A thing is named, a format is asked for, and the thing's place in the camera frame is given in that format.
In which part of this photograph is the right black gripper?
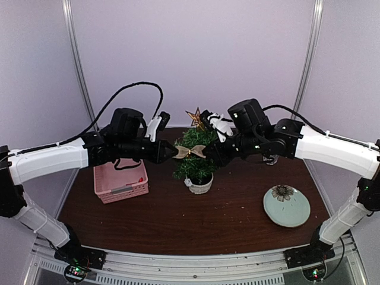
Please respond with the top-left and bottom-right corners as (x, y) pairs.
(202, 129), (264, 167)

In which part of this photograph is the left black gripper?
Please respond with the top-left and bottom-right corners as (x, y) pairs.
(117, 137), (178, 164)

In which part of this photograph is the burlap bow ornament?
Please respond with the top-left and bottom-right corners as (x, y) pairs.
(174, 145), (206, 159)

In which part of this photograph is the gold star ornament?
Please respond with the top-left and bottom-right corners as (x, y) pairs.
(186, 108), (205, 131)

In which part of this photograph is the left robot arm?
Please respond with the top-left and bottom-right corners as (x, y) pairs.
(1, 107), (178, 264)

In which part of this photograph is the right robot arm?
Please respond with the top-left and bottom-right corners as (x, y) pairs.
(201, 99), (379, 262)

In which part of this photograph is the small green christmas tree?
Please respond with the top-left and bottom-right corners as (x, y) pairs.
(173, 128), (219, 185)

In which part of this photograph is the white tree pot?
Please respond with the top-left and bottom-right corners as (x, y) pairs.
(184, 175), (214, 195)

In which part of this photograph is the clear drinking glass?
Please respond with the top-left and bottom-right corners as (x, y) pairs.
(262, 155), (280, 166)

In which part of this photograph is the pink plastic basket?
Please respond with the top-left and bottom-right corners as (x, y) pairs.
(93, 159), (149, 204)

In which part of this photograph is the light green floral plate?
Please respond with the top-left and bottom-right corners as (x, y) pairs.
(263, 185), (311, 228)

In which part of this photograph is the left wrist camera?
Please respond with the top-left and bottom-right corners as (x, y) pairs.
(144, 111), (170, 143)

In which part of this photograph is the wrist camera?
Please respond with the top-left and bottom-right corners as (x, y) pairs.
(144, 111), (170, 143)
(200, 110), (233, 143)

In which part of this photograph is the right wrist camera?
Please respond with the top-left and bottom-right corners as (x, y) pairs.
(200, 110), (233, 143)

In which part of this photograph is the aluminium front rail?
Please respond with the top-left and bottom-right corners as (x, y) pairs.
(23, 228), (372, 285)

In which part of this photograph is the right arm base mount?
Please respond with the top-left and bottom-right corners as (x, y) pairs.
(283, 246), (335, 283)

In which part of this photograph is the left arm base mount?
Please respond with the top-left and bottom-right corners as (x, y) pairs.
(50, 243), (106, 284)

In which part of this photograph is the left aluminium frame post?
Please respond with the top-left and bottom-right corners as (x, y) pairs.
(62, 0), (95, 121)

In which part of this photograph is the aluminium frame post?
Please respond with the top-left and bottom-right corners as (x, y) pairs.
(62, 0), (95, 121)
(293, 0), (324, 112)

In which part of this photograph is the right aluminium frame post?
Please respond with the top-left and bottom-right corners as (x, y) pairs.
(293, 0), (324, 112)

